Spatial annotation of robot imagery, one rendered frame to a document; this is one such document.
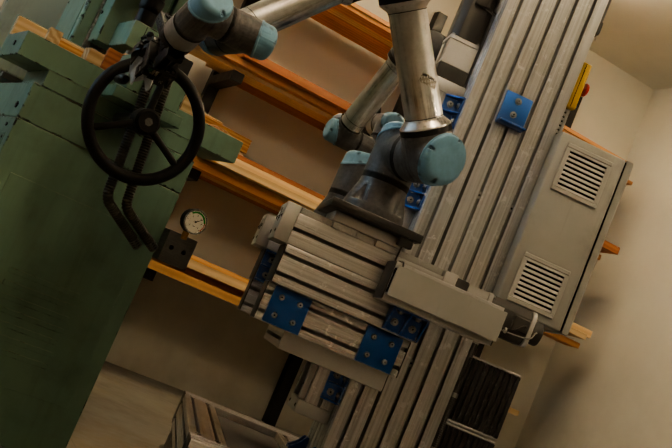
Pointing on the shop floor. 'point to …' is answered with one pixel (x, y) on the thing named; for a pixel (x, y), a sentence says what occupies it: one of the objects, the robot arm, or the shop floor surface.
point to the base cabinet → (60, 279)
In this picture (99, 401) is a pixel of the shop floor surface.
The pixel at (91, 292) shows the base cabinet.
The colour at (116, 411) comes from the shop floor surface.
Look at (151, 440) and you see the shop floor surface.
